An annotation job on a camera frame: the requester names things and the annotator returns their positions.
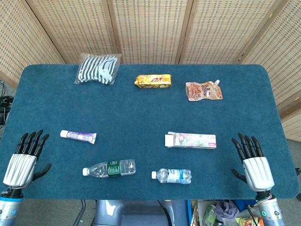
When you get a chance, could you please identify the black hanging cable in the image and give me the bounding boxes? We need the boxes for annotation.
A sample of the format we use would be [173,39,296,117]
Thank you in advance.
[74,199,87,226]

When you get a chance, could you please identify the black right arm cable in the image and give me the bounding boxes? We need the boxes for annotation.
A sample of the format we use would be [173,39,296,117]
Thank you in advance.
[246,204,260,226]

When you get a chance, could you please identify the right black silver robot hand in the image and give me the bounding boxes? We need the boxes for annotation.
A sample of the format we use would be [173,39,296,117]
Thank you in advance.
[231,133,275,193]

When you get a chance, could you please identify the striped cloth in plastic bag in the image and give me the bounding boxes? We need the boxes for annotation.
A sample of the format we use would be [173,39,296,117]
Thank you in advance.
[74,52,122,86]

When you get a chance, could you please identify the woven wooden folding screen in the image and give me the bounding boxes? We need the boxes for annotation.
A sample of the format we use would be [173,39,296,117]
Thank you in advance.
[0,0,301,142]

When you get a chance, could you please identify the orange green snack bag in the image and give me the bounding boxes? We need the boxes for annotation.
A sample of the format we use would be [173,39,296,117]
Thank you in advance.
[235,216,264,226]

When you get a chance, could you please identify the floral pink white box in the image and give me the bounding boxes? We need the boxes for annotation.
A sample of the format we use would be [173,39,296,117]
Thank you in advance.
[164,131,217,149]

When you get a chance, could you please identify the purple white toothpaste tube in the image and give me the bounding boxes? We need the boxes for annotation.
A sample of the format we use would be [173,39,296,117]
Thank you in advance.
[60,129,97,145]

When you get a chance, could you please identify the purple cloth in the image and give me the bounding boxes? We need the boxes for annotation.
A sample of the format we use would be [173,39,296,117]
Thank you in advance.
[214,200,240,223]

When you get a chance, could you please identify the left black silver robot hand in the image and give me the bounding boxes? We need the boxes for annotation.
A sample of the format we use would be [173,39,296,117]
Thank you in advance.
[2,129,52,189]

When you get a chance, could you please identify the yellow biscuit pack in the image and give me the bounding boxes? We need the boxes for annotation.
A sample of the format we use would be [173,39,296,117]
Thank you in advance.
[134,74,172,89]

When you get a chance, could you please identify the grey-blue robot torso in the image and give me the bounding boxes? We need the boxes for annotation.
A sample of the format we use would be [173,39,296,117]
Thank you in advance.
[94,199,189,226]

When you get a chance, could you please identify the green label water bottle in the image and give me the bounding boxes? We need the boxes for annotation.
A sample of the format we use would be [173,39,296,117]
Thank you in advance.
[82,159,137,178]

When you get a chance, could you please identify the black floor cables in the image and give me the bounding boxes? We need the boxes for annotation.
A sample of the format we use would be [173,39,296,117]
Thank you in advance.
[0,80,15,130]

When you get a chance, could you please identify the blue table mat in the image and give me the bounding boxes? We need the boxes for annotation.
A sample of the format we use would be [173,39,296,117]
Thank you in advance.
[0,64,300,201]

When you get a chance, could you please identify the green plastic bottle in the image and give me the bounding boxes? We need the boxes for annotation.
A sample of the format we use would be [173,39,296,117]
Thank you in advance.
[202,204,218,226]

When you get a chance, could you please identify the blue label water bottle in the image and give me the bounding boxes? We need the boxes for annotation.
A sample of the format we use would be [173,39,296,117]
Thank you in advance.
[151,168,192,185]

